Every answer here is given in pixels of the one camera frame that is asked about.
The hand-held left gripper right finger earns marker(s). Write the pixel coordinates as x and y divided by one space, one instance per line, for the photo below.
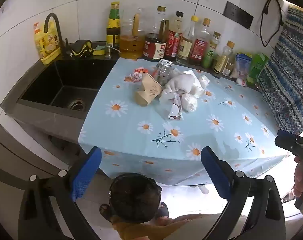
214 172

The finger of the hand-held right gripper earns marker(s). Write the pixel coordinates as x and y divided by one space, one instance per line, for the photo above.
285 143
289 135

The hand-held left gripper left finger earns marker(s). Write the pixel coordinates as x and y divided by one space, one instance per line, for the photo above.
87 170

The black trash bin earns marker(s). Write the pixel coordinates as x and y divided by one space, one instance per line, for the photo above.
134 197

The white paper bag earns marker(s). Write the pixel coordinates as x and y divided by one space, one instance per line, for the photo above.
184 82

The colourful snack wrapper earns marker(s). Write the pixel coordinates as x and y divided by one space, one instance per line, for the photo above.
139 74

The person's right hand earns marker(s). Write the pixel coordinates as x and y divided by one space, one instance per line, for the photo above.
301 180

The dark slipper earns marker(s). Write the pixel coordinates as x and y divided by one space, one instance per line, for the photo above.
104 211
163 209

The blue patterned cloth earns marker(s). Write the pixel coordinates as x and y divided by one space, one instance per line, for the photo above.
289 75

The blue daisy tablecloth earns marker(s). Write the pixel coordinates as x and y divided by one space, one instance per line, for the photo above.
141 135

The green packet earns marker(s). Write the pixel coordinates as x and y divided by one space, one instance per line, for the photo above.
257 66

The printed white packet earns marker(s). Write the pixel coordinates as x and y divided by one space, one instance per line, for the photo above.
172 107

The person's brown fleece clothing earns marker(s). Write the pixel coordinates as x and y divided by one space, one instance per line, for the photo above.
154 230

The black sink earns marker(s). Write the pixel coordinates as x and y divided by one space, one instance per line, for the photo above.
66 85

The small yellow oil bottle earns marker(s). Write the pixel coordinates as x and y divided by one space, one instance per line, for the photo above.
222 62

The green and yellow sponge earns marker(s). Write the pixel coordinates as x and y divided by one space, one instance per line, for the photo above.
99 50

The metal soap dispenser pump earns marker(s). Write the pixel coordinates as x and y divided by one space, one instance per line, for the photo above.
108 51

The black and yellow cloth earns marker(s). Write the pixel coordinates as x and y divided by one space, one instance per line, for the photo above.
81 48

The red label bottle orange cap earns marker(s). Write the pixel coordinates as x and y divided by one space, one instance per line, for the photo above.
200 46

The yellow dish soap bottle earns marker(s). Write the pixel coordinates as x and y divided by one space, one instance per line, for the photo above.
47 47

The clear bottle with yellow cap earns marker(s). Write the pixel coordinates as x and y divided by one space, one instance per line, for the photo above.
186 45

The large cooking oil jug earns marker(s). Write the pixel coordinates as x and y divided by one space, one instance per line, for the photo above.
131 45

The dark soy sauce jug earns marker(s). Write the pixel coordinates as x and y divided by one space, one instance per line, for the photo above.
155 47

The red label bottle black cap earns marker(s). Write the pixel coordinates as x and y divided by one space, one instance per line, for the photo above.
173 40

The green bottle with yellow cap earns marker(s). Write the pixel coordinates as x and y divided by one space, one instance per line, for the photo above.
113 27

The black faucet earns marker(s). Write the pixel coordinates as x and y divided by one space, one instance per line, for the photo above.
57 22

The black wall socket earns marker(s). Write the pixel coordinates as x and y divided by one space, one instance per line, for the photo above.
237 15

